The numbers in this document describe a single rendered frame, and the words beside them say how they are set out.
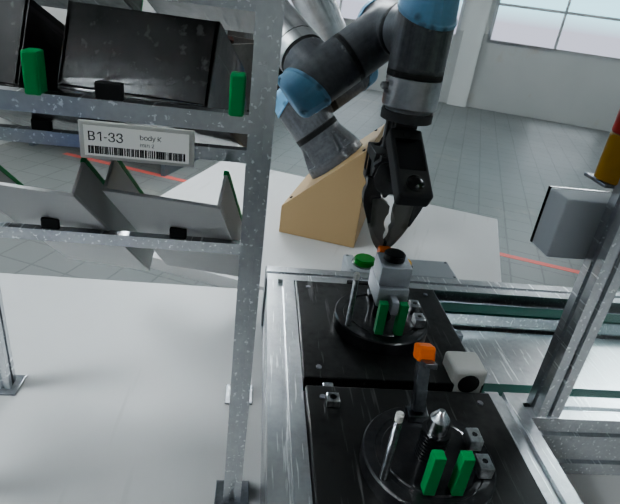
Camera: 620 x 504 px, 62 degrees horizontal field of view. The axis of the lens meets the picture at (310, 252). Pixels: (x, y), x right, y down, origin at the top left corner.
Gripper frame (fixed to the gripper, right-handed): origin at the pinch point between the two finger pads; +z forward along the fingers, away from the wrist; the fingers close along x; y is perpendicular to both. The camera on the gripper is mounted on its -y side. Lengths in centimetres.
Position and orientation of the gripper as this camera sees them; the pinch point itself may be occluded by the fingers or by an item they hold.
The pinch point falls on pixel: (383, 246)
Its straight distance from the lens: 79.2
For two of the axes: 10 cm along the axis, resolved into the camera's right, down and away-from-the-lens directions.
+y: -0.7, -4.7, 8.8
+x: -9.9, -0.7, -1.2
